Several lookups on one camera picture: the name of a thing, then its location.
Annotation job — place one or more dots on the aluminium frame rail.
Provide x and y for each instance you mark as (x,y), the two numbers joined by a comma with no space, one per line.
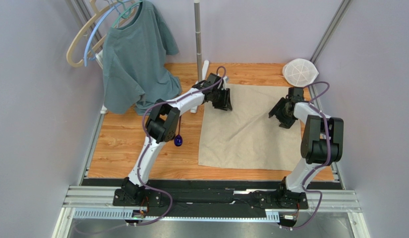
(96,202)

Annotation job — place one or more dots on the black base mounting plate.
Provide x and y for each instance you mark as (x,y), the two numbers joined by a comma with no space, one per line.
(214,199)

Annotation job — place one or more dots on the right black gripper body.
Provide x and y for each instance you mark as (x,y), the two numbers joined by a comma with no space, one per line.
(281,112)

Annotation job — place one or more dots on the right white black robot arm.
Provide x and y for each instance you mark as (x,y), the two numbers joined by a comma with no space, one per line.
(321,143)

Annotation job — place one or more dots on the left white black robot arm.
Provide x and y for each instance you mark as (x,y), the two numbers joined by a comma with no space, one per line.
(160,124)

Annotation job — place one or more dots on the white plastic mesh basket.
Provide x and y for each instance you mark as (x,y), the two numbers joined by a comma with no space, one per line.
(300,72)

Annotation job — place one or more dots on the teal green t-shirt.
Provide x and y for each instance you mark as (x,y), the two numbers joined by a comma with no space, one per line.
(134,57)

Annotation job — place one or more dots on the blue purple spoon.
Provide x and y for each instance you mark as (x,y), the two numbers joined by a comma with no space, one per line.
(178,140)

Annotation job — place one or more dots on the beige wooden hanger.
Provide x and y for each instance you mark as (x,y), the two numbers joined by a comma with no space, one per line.
(90,15)

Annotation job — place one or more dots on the beige cloth napkin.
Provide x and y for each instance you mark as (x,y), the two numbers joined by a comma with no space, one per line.
(246,137)

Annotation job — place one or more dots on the green plastic hanger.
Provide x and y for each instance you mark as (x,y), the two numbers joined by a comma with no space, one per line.
(126,13)

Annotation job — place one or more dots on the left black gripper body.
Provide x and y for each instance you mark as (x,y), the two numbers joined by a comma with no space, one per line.
(220,98)

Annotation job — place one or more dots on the white rack base foot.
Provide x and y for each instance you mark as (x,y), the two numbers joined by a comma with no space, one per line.
(205,68)

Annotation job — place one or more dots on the blue plastic hanger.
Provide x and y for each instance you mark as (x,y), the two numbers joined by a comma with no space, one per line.
(89,52)

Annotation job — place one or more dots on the metal garment rack pole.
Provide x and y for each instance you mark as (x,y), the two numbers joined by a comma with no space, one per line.
(198,39)

